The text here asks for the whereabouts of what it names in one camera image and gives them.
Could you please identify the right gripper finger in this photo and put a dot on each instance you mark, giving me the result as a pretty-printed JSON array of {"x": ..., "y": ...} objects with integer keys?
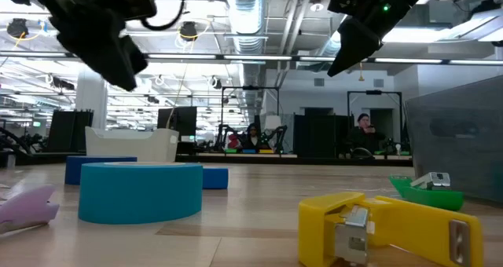
[{"x": 357, "y": 43}]

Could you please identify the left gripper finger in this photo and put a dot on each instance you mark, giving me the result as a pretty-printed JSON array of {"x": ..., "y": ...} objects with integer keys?
[
  {"x": 138, "y": 59},
  {"x": 102, "y": 51}
]

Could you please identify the dark blue tape roll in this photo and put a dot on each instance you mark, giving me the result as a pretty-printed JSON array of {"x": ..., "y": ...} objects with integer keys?
[{"x": 72, "y": 170}]

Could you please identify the light blue tape roll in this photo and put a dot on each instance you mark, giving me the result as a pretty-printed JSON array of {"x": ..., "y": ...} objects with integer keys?
[{"x": 139, "y": 196}]

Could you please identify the blue mini stapler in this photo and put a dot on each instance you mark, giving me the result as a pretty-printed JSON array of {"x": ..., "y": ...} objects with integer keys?
[{"x": 216, "y": 178}]

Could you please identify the transparent grey plastic bin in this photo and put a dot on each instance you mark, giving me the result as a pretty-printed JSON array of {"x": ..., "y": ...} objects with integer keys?
[{"x": 463, "y": 149}]

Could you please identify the long green stapler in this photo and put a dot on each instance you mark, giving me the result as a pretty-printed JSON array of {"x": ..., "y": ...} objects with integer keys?
[{"x": 432, "y": 199}]

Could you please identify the purple staple remover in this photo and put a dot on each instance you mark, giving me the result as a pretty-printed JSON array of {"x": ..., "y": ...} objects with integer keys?
[{"x": 27, "y": 208}]

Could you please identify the yellow stapler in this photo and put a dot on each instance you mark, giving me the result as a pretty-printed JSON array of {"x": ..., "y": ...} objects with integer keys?
[{"x": 408, "y": 224}]

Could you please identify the white pillar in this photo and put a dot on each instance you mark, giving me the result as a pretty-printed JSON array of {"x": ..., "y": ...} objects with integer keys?
[{"x": 91, "y": 102}]

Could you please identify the black partition panel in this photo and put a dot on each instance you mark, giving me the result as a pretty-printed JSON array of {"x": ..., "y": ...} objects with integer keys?
[
  {"x": 70, "y": 131},
  {"x": 322, "y": 135}
]

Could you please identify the small white plastic bin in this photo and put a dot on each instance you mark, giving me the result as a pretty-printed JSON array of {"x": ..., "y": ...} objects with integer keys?
[{"x": 129, "y": 145}]

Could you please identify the person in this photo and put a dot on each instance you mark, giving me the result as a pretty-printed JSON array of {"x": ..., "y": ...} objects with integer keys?
[
  {"x": 363, "y": 139},
  {"x": 252, "y": 138}
]

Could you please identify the white lamp shade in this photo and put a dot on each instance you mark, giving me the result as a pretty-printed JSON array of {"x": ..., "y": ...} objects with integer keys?
[{"x": 273, "y": 122}]

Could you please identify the wooden table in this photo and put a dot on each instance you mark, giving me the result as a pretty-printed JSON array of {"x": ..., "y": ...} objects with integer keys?
[{"x": 247, "y": 155}]

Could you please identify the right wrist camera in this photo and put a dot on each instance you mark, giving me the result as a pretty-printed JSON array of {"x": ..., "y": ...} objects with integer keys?
[{"x": 347, "y": 2}]

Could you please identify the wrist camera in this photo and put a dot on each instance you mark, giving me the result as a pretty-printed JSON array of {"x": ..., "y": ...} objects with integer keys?
[
  {"x": 137, "y": 4},
  {"x": 347, "y": 2}
]

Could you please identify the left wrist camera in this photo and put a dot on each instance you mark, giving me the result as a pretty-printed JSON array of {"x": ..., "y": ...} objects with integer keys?
[{"x": 137, "y": 4}]

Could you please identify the black gantry frame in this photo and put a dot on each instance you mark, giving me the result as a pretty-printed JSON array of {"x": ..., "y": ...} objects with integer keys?
[
  {"x": 373, "y": 92},
  {"x": 251, "y": 88}
]

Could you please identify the silver ventilation duct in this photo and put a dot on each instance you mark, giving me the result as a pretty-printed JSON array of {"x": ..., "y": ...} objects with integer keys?
[{"x": 247, "y": 19}]

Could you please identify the black table frame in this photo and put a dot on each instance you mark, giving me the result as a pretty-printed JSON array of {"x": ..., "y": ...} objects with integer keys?
[{"x": 314, "y": 160}]

